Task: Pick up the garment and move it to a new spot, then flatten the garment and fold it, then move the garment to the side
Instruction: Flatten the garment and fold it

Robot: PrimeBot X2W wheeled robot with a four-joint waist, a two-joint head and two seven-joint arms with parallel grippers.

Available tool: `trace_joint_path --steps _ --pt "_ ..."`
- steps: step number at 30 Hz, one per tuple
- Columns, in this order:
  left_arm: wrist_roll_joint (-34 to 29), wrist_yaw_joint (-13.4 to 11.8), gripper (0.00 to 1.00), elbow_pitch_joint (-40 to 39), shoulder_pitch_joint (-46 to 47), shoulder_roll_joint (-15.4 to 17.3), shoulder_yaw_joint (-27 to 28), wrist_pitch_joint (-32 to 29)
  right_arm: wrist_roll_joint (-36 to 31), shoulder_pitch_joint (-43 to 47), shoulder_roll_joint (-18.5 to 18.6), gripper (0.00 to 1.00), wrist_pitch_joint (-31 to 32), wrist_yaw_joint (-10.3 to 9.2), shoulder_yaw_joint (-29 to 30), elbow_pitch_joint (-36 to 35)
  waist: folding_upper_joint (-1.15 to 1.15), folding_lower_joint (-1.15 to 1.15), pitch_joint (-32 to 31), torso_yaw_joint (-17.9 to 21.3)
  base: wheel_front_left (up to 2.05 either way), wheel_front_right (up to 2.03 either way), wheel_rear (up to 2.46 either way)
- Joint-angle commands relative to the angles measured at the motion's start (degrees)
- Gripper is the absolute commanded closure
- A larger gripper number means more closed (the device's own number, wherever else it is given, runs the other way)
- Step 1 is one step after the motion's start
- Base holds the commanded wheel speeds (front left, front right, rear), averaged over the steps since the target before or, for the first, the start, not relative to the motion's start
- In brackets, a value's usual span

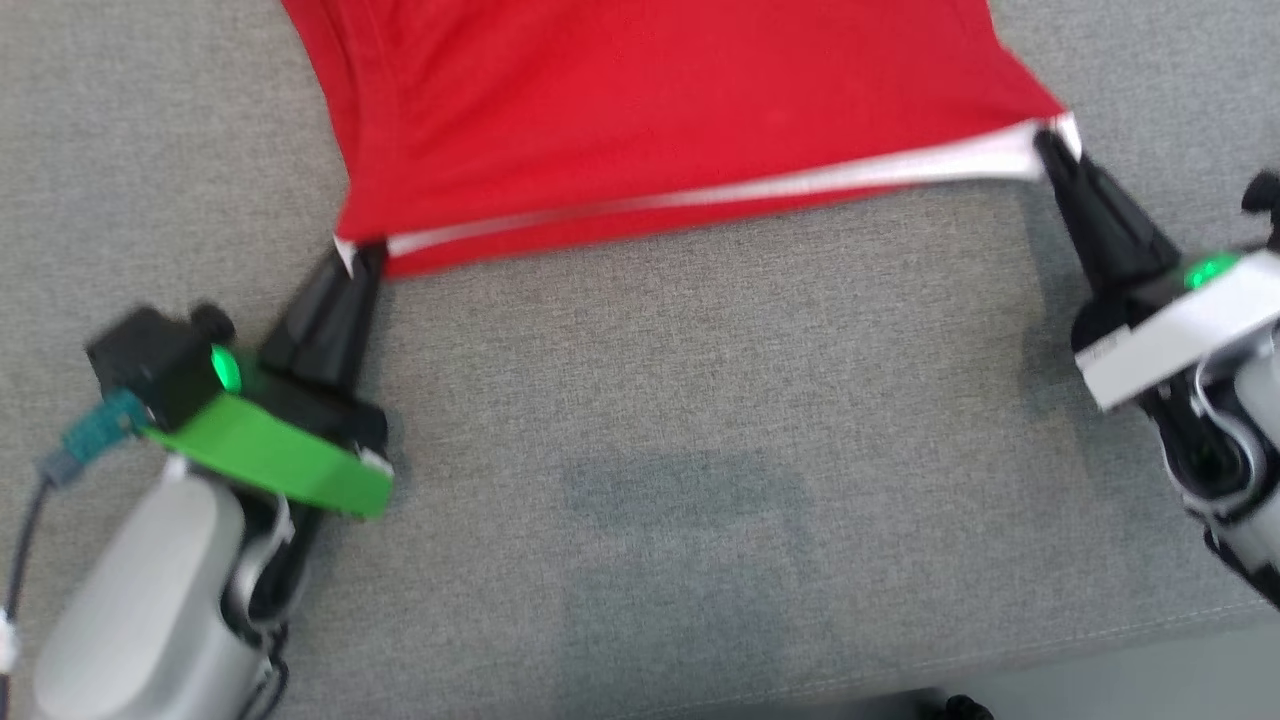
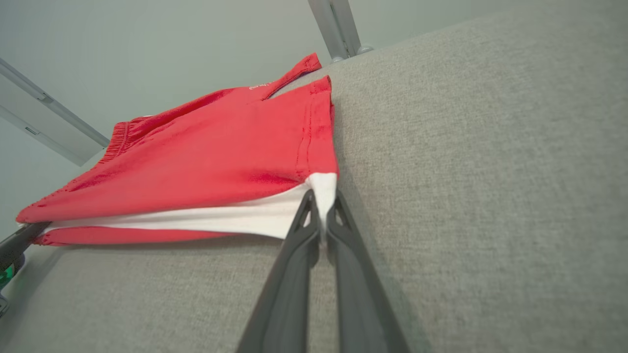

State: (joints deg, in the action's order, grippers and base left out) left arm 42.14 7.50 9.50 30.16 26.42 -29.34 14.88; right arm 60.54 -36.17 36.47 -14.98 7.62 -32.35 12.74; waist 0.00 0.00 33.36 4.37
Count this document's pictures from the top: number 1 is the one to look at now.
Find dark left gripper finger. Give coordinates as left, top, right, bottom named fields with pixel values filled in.
left=310, top=245, right=387, bottom=391
left=262, top=250, right=351, bottom=386

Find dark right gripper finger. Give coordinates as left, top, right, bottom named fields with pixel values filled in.
left=1033, top=132, right=1136, bottom=296
left=1045, top=132, right=1181, bottom=286

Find red shorts with white trim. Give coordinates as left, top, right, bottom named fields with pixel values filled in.
left=280, top=0, right=1084, bottom=280

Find teal left camera connector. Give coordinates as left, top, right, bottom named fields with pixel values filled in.
left=40, top=390, right=153, bottom=487

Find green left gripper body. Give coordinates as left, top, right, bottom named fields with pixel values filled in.
left=140, top=362, right=394, bottom=520

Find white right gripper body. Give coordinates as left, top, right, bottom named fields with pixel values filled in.
left=1072, top=250, right=1280, bottom=412

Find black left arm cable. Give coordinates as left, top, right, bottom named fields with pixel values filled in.
left=0, top=468, right=53, bottom=720

